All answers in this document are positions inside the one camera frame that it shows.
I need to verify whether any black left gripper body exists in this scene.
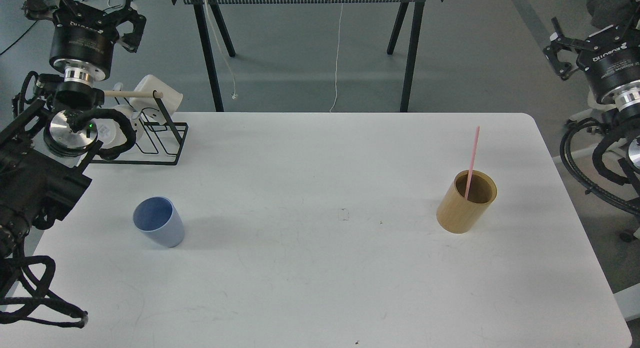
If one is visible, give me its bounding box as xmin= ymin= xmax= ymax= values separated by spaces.
xmin=49 ymin=9 xmax=121 ymax=82

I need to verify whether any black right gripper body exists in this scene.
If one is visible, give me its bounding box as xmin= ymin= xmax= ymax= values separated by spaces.
xmin=576 ymin=26 xmax=640 ymax=105

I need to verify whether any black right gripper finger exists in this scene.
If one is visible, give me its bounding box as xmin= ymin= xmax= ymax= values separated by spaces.
xmin=543 ymin=17 xmax=588 ymax=81

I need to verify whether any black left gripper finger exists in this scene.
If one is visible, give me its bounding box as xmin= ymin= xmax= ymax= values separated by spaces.
xmin=22 ymin=0 xmax=60 ymax=23
xmin=112 ymin=0 xmax=147 ymax=53

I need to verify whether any pink chopstick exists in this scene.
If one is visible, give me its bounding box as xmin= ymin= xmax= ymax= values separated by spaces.
xmin=464 ymin=125 xmax=481 ymax=201

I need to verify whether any blue plastic cup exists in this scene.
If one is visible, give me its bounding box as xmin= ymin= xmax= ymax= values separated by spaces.
xmin=132 ymin=196 xmax=186 ymax=248

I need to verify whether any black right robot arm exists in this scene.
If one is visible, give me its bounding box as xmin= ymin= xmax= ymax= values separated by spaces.
xmin=542 ymin=13 xmax=640 ymax=219

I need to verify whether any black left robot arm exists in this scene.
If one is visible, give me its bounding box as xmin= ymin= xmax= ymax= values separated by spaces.
xmin=0 ymin=0 xmax=146 ymax=328

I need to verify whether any white cup on rack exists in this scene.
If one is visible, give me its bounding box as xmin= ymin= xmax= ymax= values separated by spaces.
xmin=134 ymin=74 xmax=184 ymax=115

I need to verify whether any white background table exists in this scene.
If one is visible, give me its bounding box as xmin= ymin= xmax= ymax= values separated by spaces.
xmin=154 ymin=0 xmax=461 ymax=113

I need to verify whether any bamboo cylinder holder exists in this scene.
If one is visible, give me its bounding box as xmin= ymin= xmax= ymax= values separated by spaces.
xmin=436 ymin=170 xmax=498 ymax=234

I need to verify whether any black wire cup rack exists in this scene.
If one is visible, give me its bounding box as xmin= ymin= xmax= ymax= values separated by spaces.
xmin=92 ymin=89 xmax=189 ymax=166

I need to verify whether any white hanging cord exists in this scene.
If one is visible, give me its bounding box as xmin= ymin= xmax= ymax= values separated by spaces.
xmin=328 ymin=2 xmax=344 ymax=113

